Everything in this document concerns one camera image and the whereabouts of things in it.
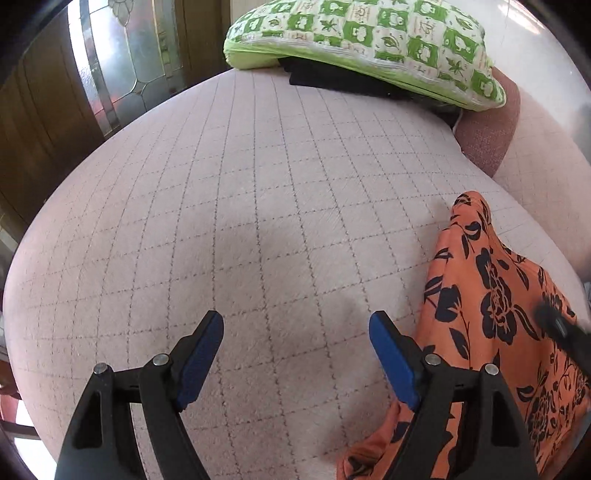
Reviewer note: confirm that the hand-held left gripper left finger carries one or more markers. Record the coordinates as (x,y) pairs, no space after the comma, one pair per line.
(198,355)

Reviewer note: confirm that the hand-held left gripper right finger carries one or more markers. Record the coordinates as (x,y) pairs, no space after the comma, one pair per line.
(392,360)

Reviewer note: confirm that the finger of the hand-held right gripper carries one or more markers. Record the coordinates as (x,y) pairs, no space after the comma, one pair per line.
(561,330)

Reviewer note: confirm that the orange floral shirt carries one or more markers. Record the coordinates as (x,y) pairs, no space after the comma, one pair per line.
(489,300)

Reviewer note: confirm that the pink bolster cushion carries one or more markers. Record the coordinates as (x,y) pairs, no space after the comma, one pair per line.
(545,152)

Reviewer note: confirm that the black cloth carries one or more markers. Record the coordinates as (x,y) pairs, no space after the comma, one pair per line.
(332,78)

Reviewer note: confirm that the wooden stained glass door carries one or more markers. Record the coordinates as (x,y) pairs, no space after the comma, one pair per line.
(129,60)

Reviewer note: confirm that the green patterned pillow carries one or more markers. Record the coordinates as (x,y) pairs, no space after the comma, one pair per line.
(369,32)

